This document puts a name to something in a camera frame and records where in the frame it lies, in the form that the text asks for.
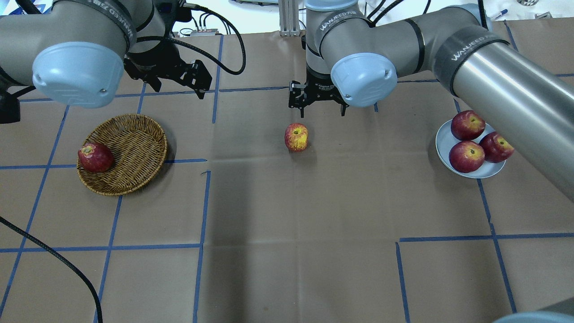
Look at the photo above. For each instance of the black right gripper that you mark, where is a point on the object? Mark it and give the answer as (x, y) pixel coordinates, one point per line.
(319, 87)

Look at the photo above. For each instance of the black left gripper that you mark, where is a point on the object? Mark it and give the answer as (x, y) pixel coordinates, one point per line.
(167, 62)

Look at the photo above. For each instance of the yellow-red apple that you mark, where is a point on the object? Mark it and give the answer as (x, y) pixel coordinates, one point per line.
(296, 137)

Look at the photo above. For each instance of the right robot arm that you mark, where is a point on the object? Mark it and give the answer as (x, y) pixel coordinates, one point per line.
(352, 61)

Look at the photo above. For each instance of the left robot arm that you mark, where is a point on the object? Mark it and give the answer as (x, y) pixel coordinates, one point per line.
(78, 53)

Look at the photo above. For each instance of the woven wicker basket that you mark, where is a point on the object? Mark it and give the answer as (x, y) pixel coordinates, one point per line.
(139, 146)

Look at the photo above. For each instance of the dark red apple in basket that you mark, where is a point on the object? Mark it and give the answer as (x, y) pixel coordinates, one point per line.
(95, 157)

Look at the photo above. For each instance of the light blue plate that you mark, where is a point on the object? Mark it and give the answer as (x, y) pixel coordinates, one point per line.
(445, 141)

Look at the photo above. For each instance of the red apple on plate left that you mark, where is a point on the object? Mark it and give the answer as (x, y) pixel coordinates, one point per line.
(467, 125)

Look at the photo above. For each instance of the red apple on plate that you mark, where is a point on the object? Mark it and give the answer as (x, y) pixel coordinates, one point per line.
(496, 148)
(466, 156)
(467, 125)

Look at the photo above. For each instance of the red apple on plate front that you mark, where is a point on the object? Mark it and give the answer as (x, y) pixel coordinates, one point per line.
(466, 156)

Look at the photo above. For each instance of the red apple on plate back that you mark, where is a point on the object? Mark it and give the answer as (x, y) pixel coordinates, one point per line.
(496, 148)

